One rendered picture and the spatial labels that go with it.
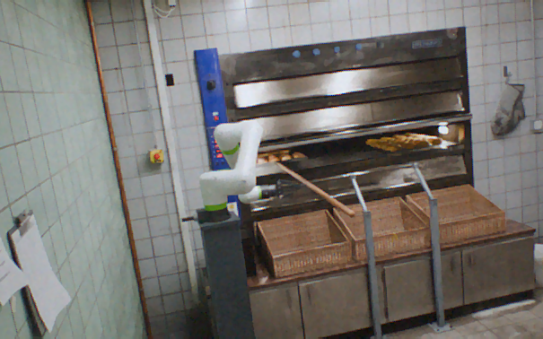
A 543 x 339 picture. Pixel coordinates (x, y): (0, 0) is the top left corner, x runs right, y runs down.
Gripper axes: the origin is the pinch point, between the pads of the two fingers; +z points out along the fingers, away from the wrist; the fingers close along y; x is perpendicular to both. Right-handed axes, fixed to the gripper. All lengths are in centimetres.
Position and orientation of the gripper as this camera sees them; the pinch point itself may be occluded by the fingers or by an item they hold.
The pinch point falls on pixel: (300, 186)
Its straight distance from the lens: 313.8
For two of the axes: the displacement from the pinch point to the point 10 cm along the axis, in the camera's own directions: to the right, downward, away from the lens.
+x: 1.9, 1.6, -9.7
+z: 9.7, -1.6, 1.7
